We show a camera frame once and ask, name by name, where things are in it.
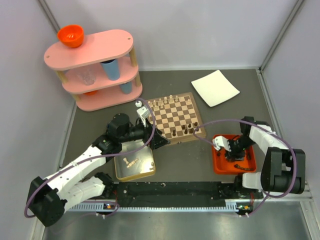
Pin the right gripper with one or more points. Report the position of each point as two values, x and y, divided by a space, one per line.
233 155

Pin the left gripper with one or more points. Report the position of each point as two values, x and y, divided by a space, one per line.
157 140

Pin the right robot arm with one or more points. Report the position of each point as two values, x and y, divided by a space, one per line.
283 169

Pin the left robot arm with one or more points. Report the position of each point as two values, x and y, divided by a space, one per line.
50 197

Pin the wooden chess board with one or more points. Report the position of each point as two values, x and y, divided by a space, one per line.
171 116

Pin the white king chess piece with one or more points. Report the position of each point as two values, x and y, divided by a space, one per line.
171 100

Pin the dark piece in tin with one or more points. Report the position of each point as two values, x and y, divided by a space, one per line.
152 168

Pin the orange plastic tray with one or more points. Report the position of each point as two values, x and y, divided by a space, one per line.
223 167

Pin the square metal tin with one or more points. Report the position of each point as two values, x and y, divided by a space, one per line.
136 165

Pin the light piece lying in tin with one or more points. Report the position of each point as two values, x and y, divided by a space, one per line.
132 163

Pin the small blue cup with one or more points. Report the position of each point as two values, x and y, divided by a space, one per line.
126 88

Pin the white square plate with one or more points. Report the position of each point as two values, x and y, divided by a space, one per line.
215 88

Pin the orange bowl under shelf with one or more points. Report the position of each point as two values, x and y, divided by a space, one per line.
90 93

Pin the tall blue cup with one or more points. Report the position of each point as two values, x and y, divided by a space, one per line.
111 68

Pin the pink three-tier shelf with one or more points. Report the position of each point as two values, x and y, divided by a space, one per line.
96 48

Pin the clear drinking glass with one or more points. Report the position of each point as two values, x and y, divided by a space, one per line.
86 75

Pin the orange bowl on shelf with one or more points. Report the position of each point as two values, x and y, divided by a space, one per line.
71 36

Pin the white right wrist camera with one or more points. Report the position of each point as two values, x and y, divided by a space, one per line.
220 142

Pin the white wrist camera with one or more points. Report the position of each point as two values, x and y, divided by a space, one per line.
220 142
143 112

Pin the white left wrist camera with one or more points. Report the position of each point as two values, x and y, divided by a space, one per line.
143 112

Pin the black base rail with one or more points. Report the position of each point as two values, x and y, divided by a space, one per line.
178 194

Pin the white cable duct strip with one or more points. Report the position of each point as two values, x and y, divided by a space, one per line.
101 207

